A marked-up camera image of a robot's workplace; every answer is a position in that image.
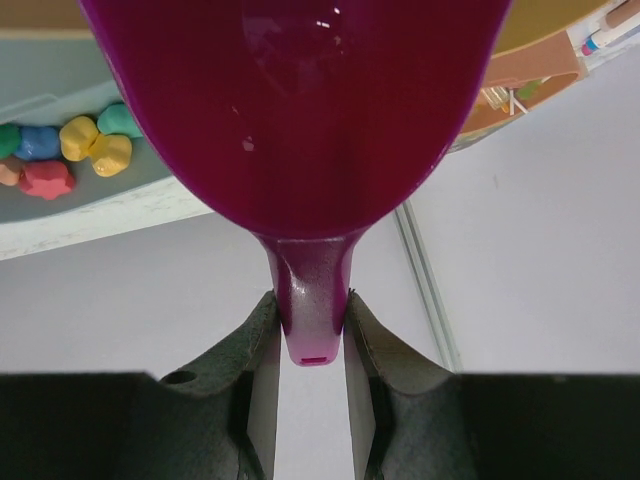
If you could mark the orange pen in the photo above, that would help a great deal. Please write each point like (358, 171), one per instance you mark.
(620, 14)

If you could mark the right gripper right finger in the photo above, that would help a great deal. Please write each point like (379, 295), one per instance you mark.
(404, 410)

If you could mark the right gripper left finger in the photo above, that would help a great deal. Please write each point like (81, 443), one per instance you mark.
(227, 422)

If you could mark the blue tray of pastel candies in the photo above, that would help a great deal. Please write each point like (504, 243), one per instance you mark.
(67, 139)

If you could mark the tan tray of lollipops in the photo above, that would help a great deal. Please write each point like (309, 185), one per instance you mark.
(530, 21)

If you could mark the magenta plastic scoop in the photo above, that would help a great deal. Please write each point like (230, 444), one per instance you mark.
(304, 122)

